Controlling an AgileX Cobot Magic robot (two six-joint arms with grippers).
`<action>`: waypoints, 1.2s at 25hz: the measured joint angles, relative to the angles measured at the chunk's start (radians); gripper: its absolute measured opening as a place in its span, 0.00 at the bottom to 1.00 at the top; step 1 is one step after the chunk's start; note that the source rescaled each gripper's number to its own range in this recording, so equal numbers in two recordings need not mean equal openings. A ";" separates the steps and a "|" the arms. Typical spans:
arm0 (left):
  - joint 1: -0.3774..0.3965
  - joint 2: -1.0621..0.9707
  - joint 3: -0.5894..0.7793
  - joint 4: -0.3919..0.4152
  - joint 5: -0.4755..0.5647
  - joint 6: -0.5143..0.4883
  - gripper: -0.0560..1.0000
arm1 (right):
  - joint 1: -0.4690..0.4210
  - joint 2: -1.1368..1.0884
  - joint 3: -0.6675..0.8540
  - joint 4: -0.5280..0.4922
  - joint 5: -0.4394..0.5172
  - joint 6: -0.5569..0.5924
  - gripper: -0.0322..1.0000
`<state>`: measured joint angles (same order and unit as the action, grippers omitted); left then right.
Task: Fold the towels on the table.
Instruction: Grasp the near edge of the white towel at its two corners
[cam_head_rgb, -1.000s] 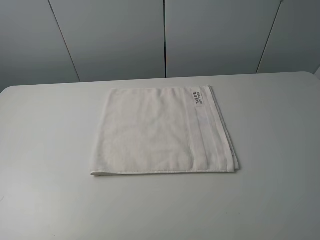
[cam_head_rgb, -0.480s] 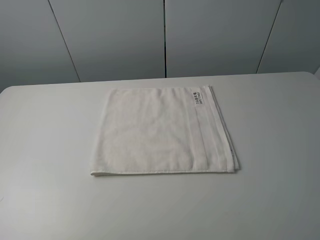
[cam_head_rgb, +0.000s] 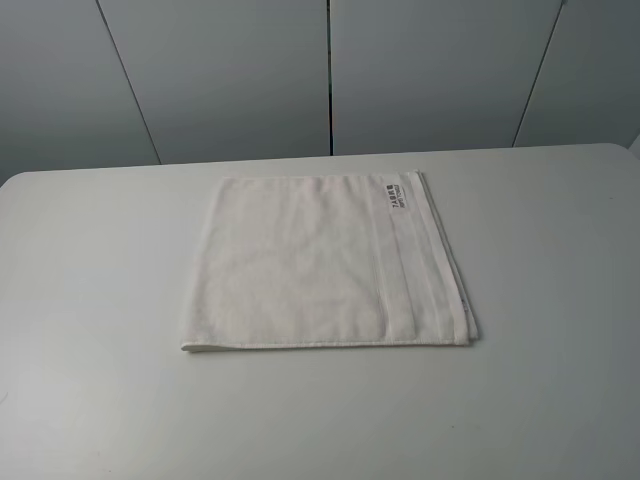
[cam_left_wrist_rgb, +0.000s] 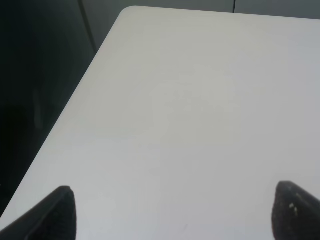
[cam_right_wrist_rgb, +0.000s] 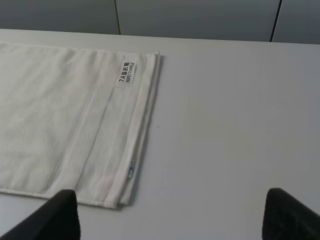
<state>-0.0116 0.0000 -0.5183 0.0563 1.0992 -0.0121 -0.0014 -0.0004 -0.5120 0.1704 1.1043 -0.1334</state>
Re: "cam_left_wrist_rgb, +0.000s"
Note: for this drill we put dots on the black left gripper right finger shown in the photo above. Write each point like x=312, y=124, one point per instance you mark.
x=295, y=213

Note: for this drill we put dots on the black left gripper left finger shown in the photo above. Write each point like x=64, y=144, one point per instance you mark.
x=54, y=218

